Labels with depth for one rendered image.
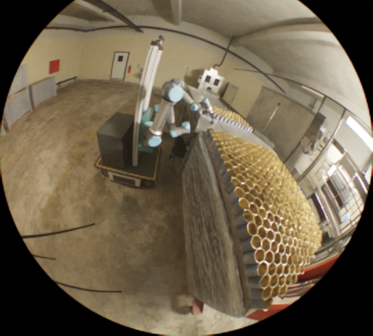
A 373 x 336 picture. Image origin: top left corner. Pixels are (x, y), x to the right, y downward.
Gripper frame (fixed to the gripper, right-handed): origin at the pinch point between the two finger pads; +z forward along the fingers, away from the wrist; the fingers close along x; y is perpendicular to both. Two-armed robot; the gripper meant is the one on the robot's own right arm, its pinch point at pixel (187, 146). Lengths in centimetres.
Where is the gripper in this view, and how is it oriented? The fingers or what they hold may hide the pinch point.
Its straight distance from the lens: 126.9
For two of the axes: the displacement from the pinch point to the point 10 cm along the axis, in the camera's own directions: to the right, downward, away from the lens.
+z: 0.6, 6.5, 7.6
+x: 1.4, 7.5, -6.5
